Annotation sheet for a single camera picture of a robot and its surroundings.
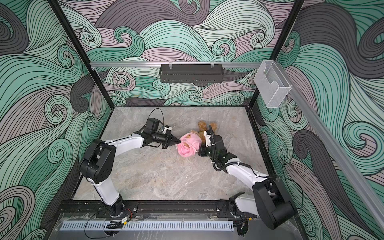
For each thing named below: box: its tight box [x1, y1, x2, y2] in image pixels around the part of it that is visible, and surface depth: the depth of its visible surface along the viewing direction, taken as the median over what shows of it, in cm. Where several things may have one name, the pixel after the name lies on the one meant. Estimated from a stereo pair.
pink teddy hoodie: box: [177, 133, 202, 157], surface depth 85 cm
